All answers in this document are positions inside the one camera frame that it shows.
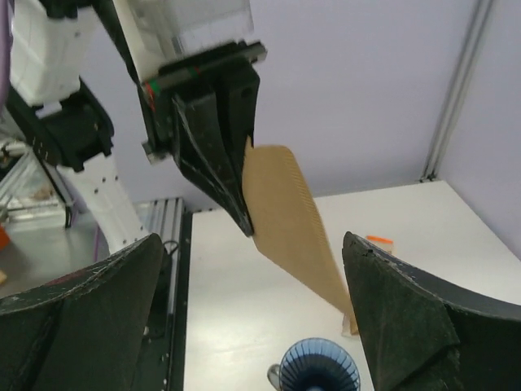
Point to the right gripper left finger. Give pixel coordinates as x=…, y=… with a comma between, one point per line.
x=82, y=331

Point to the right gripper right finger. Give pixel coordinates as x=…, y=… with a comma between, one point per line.
x=421, y=332

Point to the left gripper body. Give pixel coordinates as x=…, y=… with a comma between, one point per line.
x=171, y=44

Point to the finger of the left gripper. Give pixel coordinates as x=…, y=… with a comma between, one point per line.
x=238, y=88
x=203, y=158

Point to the orange coffee filter box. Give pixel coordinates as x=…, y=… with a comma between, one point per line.
x=387, y=245

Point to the blue glass dripper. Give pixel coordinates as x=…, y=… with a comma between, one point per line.
x=318, y=364

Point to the brown paper coffee filter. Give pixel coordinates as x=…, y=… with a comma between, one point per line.
x=288, y=227

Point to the glass coffee carafe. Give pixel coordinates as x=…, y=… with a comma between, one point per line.
x=274, y=376

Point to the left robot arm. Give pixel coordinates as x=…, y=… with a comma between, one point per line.
x=75, y=135

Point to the aluminium frame rail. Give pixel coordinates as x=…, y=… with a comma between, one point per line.
x=163, y=217

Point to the black mounting base plate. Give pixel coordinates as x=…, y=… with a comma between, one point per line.
x=161, y=360

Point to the right aluminium corner post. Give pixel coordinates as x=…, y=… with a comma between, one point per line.
x=458, y=87

